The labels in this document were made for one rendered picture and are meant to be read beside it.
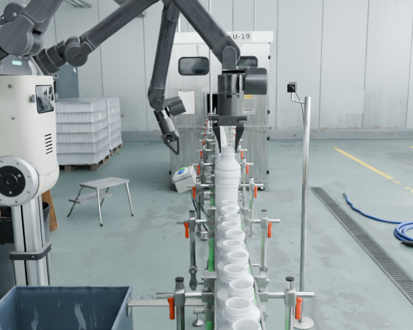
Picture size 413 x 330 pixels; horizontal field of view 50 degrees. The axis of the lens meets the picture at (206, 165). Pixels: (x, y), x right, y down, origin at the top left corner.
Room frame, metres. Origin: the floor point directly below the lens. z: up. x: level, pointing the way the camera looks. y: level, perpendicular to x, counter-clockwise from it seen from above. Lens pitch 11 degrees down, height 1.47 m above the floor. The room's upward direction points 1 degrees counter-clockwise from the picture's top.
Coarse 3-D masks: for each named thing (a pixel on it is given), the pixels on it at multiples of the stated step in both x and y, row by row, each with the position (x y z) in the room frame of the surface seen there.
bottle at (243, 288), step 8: (232, 280) 0.65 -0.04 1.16; (240, 280) 0.65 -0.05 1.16; (248, 280) 0.65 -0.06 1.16; (232, 288) 0.63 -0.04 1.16; (240, 288) 0.65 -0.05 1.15; (248, 288) 0.62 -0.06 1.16; (232, 296) 0.63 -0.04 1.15; (240, 296) 0.62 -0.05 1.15; (248, 296) 0.62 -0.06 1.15; (256, 312) 0.63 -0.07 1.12; (224, 320) 0.62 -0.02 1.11; (256, 320) 0.62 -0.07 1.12
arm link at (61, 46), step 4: (68, 40) 1.64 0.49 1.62; (72, 40) 1.63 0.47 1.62; (76, 40) 1.63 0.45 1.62; (80, 40) 1.64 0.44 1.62; (60, 44) 1.62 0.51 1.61; (64, 44) 1.62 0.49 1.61; (68, 44) 1.61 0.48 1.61; (56, 48) 1.61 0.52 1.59; (60, 48) 1.60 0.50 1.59; (64, 48) 1.60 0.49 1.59; (60, 52) 1.60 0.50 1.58; (60, 56) 1.62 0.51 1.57; (64, 56) 1.61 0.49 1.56
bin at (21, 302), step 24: (24, 288) 1.09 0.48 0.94; (48, 288) 1.09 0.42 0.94; (72, 288) 1.09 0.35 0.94; (96, 288) 1.09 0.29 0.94; (120, 288) 1.08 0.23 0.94; (0, 312) 1.00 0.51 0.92; (24, 312) 1.09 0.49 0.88; (48, 312) 1.09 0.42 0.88; (72, 312) 1.09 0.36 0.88; (96, 312) 1.09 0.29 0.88; (120, 312) 0.95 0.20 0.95
